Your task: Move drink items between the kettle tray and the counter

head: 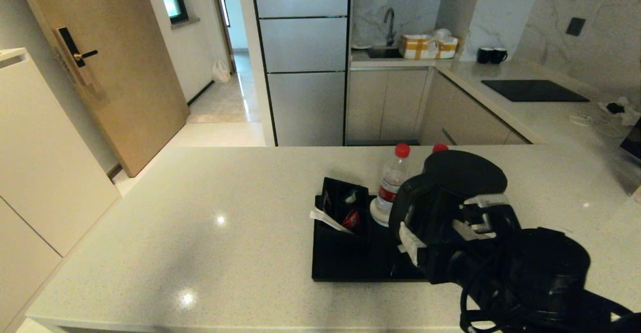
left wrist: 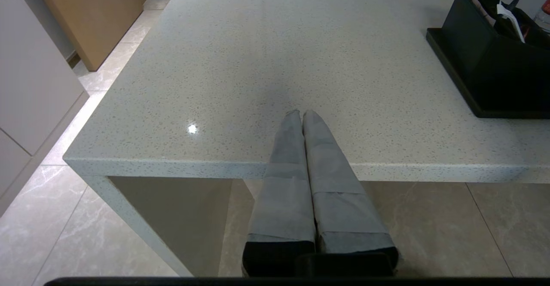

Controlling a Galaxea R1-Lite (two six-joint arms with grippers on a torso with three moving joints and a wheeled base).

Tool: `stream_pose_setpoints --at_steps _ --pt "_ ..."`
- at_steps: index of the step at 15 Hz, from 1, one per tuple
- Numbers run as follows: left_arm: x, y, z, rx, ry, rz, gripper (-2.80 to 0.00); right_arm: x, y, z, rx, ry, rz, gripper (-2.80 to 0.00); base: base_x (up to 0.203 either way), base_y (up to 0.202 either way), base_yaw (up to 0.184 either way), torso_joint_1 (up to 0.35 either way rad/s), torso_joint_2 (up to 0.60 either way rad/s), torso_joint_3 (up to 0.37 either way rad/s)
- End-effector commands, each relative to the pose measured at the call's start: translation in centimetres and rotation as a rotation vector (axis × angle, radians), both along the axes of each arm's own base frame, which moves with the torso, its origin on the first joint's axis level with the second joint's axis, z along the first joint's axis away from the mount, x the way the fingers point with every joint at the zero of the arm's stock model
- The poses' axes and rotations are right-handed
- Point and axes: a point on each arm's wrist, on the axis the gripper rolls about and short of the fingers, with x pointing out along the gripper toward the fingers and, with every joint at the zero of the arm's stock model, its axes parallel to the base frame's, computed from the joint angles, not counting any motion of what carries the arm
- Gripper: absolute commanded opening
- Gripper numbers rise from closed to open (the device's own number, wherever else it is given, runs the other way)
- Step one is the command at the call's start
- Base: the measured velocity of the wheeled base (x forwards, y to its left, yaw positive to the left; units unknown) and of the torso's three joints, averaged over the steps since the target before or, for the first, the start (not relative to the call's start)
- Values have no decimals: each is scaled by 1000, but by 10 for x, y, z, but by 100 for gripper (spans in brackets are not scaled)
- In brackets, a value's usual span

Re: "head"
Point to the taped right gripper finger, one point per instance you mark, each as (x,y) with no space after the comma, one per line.
(465,230)
(413,243)

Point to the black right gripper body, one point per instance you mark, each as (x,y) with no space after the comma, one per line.
(541,273)

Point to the dark grey electric kettle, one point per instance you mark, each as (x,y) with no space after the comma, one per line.
(450,173)

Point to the clear water bottle red cap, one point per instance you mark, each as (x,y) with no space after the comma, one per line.
(439,147)
(393,178)

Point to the packets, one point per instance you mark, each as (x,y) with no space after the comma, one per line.
(352,196)

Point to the white round saucer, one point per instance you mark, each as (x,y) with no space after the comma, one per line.
(378,218)

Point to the red sachet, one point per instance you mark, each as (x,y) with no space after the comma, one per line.
(351,219)

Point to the black rectangular serving tray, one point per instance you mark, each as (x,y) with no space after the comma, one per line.
(345,265)

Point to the white paper stick packet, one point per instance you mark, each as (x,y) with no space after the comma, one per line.
(324,219)

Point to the brown coffee sachet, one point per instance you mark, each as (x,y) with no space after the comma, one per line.
(325,202)

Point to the black sachet holder box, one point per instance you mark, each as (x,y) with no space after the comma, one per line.
(325,185)

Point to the beige cooktop base cabinet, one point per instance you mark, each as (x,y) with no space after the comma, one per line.
(465,116)

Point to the beige sink base cabinet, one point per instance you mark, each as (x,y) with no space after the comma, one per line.
(385,104)

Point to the black induction cooktop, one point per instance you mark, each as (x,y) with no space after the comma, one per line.
(535,90)

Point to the black mug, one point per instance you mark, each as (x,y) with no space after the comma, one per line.
(484,55)
(499,55)

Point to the white crumpled cloth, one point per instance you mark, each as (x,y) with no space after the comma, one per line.
(631,116)

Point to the black power adapter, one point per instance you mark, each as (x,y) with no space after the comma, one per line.
(616,107)

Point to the white box yellow tape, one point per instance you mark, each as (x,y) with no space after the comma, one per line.
(416,46)
(448,47)

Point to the kitchen sink basin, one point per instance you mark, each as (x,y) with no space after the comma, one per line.
(383,52)

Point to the silver refrigerator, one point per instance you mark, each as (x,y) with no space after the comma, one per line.
(305,72)

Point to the dark kitchen faucet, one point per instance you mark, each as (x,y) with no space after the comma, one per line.
(389,21)

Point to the white plastic bag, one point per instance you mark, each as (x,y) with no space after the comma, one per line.
(221,71)

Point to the brown wooden door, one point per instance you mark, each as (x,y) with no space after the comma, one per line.
(125,82)

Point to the white tall cabinet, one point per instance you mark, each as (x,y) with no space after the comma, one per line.
(45,173)

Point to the black wall socket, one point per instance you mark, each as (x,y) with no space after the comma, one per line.
(576,26)

